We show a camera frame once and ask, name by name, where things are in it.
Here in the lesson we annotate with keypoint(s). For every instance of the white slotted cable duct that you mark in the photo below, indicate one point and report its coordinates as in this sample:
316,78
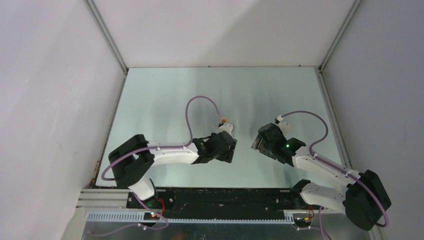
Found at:
139,217

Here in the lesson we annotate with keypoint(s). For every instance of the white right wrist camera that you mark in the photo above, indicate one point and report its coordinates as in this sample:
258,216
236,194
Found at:
282,124

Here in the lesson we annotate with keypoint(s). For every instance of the aluminium frame post left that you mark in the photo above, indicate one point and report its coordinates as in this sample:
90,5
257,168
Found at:
106,34

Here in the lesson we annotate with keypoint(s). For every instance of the aluminium right side rail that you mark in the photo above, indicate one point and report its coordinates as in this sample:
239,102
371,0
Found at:
333,119

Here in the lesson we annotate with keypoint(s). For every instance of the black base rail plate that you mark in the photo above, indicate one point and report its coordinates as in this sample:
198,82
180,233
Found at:
226,203

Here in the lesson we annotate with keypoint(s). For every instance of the aluminium frame post right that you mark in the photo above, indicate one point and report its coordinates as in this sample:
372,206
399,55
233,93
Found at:
340,33

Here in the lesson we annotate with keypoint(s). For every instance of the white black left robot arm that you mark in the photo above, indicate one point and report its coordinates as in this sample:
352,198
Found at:
129,162

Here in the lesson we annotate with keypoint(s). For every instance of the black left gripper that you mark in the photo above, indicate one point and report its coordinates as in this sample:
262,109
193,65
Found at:
228,155

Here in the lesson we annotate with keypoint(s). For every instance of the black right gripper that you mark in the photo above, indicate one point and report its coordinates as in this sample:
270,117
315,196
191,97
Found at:
261,147

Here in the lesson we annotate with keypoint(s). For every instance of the aluminium frame post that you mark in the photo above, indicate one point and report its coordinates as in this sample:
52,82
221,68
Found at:
106,34
340,33

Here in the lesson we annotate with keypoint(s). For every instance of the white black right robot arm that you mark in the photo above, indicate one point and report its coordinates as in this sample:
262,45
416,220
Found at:
361,196

